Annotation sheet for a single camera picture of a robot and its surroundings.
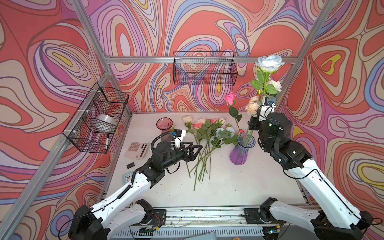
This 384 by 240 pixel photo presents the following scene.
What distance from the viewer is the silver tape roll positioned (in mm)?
703

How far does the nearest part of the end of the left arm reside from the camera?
0.55 meters

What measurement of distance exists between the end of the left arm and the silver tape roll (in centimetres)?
31
